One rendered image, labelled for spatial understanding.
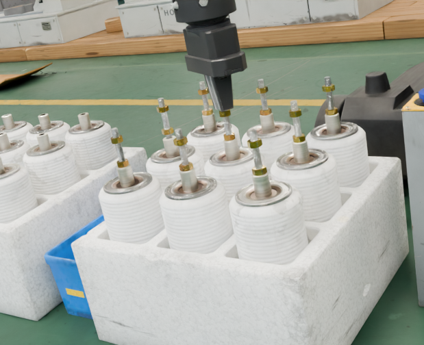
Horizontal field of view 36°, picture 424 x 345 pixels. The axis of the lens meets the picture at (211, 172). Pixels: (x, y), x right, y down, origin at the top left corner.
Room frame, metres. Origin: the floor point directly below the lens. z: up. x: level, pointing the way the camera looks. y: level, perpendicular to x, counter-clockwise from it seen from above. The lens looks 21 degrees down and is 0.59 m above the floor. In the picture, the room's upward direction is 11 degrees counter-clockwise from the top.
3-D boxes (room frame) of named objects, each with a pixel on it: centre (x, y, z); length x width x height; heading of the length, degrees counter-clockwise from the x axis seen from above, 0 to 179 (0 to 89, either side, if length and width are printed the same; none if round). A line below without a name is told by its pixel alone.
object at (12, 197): (1.11, 0.37, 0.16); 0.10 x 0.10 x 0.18
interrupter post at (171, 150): (1.02, 0.06, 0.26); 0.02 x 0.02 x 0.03
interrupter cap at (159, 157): (1.02, 0.06, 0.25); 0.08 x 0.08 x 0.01
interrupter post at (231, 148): (0.95, -0.04, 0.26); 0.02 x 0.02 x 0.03
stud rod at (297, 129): (0.87, -0.13, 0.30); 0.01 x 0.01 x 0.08
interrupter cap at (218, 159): (0.95, -0.04, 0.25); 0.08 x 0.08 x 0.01
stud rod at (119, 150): (0.92, 0.13, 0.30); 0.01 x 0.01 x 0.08
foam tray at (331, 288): (0.95, -0.04, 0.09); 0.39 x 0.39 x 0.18; 53
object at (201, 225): (0.85, 0.03, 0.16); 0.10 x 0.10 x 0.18
